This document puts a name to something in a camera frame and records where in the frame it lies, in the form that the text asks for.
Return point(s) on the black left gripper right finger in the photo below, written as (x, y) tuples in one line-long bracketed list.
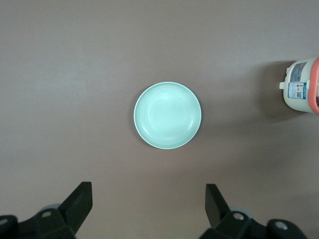
[(229, 224)]

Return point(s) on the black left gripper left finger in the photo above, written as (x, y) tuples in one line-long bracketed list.
[(67, 216)]

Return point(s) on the brown table cover mat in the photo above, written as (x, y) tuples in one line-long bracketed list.
[(74, 99)]

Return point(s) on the pale green round plate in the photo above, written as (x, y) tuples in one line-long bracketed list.
[(167, 115)]

